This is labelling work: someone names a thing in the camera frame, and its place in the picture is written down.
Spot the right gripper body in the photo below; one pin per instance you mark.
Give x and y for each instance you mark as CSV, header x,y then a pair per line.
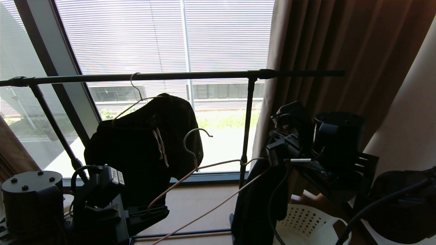
x,y
282,149

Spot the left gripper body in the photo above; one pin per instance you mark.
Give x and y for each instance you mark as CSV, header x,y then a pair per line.
x,y
109,228

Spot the black mesh garment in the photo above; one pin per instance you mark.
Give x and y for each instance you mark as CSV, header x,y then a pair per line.
x,y
255,204

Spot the black shorts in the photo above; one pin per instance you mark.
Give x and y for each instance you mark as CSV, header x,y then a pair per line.
x,y
136,160

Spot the pink clothes hanger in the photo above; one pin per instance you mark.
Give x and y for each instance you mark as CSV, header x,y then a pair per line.
x,y
196,167
141,99

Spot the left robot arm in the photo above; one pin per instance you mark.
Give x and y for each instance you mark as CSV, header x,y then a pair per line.
x,y
30,204

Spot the white laundry basket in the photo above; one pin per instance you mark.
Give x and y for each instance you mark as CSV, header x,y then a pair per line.
x,y
306,221

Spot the black clothes rack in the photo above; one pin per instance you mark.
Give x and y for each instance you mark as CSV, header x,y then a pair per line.
x,y
170,75

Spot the brown curtain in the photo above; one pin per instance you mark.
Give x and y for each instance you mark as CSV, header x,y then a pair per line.
x,y
17,149
340,51

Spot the window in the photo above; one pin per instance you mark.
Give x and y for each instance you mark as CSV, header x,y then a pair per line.
x,y
153,34

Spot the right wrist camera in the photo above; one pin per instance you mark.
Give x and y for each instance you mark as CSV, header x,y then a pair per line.
x,y
293,115

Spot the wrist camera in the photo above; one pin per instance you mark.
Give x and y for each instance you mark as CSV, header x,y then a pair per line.
x,y
102,183
293,115

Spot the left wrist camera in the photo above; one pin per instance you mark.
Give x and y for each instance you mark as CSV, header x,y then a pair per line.
x,y
102,183

